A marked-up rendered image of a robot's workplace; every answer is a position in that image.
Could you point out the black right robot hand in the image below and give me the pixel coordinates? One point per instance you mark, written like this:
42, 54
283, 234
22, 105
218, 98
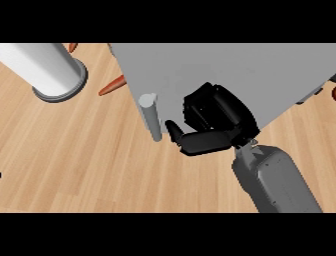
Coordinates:
215, 110

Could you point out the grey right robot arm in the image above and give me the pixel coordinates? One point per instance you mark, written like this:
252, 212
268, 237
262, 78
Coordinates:
276, 181

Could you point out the dark grey cabinet hinge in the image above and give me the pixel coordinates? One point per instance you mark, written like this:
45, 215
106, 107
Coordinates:
320, 87

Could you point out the small orange carrot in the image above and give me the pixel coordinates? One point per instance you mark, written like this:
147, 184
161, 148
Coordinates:
72, 47

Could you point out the white bottle with grey cap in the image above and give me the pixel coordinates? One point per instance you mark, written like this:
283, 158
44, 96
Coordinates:
39, 68

